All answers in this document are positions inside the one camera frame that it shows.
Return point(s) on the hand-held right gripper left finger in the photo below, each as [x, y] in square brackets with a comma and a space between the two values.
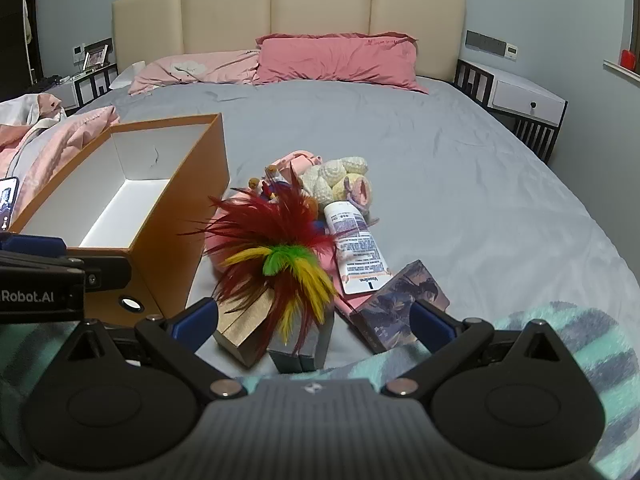
[197, 319]

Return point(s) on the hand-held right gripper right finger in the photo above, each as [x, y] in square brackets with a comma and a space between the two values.
[427, 322]

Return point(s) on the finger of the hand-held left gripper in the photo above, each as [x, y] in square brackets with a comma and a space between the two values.
[107, 274]
[35, 247]

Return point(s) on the brown wooden box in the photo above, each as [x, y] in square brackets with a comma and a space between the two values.
[245, 330]

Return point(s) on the colourful feather toy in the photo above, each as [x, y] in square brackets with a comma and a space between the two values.
[280, 260]

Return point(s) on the dark grey box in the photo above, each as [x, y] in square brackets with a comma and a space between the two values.
[312, 345]

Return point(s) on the orange cardboard box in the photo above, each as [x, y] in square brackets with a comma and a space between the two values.
[200, 200]

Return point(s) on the cream crochet plush toy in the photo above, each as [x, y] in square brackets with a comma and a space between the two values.
[330, 175]

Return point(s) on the black smartphone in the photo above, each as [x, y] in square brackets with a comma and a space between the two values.
[7, 205]

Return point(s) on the white cream tube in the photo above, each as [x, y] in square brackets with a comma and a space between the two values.
[357, 250]

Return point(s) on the pink quilt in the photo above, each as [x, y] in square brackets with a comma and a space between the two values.
[50, 140]

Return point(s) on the bed with grey sheet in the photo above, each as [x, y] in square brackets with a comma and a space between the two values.
[450, 185]

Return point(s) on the teal striped blanket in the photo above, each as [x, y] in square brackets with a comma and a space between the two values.
[575, 340]

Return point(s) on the cluttered white nightstand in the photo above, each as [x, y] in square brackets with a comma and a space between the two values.
[92, 85]

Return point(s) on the pink rolled cloth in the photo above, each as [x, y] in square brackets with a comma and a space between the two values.
[295, 160]

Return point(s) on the white pillow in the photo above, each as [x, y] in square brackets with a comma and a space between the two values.
[125, 77]

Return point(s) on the dark wardrobe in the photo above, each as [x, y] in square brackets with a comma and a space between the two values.
[12, 35]

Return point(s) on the light pink pillow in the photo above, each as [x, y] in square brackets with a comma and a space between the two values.
[200, 70]

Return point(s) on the white nightstand with knob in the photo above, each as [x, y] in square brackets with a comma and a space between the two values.
[520, 97]

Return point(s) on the dark pink pillow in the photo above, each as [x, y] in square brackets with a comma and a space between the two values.
[335, 60]

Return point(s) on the white windowsill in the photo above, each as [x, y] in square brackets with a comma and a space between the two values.
[622, 69]

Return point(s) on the red cup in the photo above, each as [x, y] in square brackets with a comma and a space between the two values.
[628, 58]

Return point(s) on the beige padded headboard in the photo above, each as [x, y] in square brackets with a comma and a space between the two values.
[320, 5]

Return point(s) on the photo frame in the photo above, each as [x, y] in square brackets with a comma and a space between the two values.
[95, 57]

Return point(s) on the white wall thermostat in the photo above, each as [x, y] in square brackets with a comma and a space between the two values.
[512, 51]

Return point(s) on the grey wall switch panel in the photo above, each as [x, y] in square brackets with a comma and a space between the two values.
[485, 42]

